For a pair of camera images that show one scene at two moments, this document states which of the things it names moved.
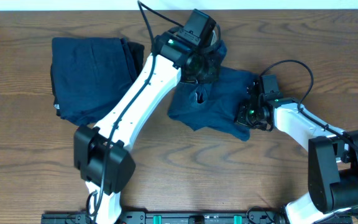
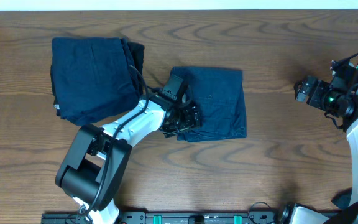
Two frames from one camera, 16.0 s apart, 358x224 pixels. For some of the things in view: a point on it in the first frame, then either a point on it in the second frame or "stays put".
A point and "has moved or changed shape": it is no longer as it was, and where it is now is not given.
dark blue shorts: x=213 y=106 has moved or changed shape
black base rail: x=169 y=218 stays put
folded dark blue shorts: x=88 y=74 stays put
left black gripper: x=214 y=73 → x=194 y=120
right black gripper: x=240 y=117 → x=320 y=88
